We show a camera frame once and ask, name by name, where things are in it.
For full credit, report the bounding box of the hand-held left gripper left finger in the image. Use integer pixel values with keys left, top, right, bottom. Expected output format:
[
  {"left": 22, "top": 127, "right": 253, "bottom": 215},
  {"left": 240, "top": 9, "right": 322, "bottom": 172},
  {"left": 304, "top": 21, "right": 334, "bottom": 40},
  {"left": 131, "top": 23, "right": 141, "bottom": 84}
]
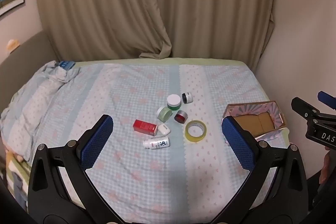
[{"left": 28, "top": 114, "right": 124, "bottom": 224}]

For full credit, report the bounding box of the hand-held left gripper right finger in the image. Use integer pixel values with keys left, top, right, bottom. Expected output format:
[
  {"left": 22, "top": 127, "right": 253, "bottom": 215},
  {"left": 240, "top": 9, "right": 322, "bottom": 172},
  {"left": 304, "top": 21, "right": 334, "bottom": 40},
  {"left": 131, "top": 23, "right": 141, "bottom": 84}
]
[{"left": 210, "top": 115, "right": 309, "bottom": 224}]

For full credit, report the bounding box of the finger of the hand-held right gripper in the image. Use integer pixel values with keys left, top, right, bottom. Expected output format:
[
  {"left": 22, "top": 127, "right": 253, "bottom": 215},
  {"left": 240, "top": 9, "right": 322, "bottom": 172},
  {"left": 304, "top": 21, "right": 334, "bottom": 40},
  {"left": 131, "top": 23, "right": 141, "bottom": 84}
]
[
  {"left": 318, "top": 91, "right": 336, "bottom": 110},
  {"left": 291, "top": 97, "right": 322, "bottom": 122}
]

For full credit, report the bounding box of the pink patterned cardboard box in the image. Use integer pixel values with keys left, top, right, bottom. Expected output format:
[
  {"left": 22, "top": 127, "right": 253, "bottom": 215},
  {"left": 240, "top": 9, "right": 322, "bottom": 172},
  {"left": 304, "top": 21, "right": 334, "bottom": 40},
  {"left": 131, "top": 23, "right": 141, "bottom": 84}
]
[{"left": 223, "top": 101, "right": 290, "bottom": 146}]

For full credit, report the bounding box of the red carton box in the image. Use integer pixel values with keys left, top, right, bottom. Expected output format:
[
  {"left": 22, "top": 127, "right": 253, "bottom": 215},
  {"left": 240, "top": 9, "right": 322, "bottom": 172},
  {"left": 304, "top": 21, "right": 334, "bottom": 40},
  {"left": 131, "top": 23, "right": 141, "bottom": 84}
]
[{"left": 133, "top": 119, "right": 158, "bottom": 136}]

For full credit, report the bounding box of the yellow tape roll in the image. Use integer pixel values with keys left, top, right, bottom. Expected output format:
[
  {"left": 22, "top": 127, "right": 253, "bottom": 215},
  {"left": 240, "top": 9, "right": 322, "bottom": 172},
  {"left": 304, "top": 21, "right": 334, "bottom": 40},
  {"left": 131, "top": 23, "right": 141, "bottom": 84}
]
[{"left": 185, "top": 120, "right": 207, "bottom": 143}]

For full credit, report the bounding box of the white plastic bottle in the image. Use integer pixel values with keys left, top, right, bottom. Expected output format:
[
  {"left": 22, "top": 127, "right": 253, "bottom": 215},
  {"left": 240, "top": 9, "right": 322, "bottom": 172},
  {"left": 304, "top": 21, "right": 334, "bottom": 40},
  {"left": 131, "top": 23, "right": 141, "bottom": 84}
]
[{"left": 143, "top": 135, "right": 170, "bottom": 150}]

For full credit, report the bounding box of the red and silver jar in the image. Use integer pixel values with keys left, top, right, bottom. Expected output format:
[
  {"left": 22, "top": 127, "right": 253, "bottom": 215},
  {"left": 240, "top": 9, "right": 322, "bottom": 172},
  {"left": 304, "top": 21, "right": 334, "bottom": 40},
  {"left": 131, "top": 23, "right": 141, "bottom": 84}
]
[{"left": 174, "top": 110, "right": 188, "bottom": 124}]

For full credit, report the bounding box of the white earbuds case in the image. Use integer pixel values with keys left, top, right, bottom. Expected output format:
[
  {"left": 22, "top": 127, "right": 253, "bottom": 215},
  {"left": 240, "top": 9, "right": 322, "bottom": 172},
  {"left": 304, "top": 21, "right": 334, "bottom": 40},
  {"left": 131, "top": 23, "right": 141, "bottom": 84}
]
[{"left": 157, "top": 124, "right": 171, "bottom": 135}]

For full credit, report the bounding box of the light green jar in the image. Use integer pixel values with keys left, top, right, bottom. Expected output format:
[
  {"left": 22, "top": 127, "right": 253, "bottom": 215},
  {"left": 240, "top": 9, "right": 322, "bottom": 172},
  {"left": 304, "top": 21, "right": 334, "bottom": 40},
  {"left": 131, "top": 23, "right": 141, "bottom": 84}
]
[{"left": 157, "top": 106, "right": 173, "bottom": 123}]

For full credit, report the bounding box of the green jar with white lid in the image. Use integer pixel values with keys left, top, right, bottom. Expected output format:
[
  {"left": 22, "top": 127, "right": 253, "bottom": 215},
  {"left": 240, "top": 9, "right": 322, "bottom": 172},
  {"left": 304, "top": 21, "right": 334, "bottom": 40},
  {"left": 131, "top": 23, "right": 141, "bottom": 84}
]
[{"left": 167, "top": 94, "right": 182, "bottom": 111}]

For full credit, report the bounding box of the person's right hand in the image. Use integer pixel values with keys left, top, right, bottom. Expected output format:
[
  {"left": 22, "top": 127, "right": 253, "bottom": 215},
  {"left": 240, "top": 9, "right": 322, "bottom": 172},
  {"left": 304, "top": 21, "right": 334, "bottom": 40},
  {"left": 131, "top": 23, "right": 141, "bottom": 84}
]
[{"left": 321, "top": 151, "right": 333, "bottom": 180}]

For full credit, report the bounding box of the light blue checked blanket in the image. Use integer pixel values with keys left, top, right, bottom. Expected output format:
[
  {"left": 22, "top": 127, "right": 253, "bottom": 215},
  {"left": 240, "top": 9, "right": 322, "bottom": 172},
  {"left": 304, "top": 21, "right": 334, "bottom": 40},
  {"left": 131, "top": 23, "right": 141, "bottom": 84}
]
[{"left": 0, "top": 61, "right": 291, "bottom": 224}]

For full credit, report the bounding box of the crumpled light blue cloth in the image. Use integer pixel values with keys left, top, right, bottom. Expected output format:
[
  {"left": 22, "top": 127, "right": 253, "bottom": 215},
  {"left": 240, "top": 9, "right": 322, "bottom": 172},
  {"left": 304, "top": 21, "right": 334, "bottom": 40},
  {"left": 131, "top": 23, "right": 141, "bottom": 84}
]
[{"left": 43, "top": 61, "right": 81, "bottom": 83}]

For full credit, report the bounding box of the small blue packet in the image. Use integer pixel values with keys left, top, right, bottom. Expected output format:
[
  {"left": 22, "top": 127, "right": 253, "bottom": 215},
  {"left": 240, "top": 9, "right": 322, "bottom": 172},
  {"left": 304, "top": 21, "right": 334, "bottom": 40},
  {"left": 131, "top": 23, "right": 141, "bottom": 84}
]
[{"left": 56, "top": 61, "right": 75, "bottom": 70}]

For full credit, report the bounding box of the striped green cloth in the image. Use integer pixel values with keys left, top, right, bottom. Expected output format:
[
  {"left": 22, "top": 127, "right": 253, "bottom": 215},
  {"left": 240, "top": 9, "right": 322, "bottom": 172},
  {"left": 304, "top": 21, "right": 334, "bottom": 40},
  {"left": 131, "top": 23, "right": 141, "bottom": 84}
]
[{"left": 5, "top": 149, "right": 32, "bottom": 212}]

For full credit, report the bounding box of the pale green bed sheet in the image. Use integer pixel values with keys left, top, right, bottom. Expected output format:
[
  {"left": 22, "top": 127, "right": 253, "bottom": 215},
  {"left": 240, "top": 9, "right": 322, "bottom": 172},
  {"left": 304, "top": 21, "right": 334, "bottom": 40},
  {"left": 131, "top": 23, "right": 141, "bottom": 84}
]
[{"left": 73, "top": 57, "right": 268, "bottom": 98}]

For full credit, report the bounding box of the grey headboard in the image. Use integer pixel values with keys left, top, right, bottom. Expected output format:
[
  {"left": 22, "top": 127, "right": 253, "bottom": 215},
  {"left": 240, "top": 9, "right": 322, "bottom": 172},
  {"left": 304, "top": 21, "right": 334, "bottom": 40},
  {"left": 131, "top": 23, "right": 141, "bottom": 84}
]
[{"left": 0, "top": 30, "right": 59, "bottom": 75}]

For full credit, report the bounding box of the small peach ornament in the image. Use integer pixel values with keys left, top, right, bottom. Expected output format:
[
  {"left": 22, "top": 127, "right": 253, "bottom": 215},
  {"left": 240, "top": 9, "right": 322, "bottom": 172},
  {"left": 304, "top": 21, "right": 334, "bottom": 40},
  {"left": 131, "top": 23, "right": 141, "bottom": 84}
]
[{"left": 7, "top": 39, "right": 20, "bottom": 53}]

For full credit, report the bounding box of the beige curtain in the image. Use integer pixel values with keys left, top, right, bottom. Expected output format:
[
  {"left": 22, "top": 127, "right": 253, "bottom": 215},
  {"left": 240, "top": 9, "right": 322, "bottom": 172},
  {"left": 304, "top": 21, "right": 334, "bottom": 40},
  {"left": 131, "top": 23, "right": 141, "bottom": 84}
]
[
  {"left": 34, "top": 0, "right": 173, "bottom": 62},
  {"left": 139, "top": 0, "right": 275, "bottom": 77}
]

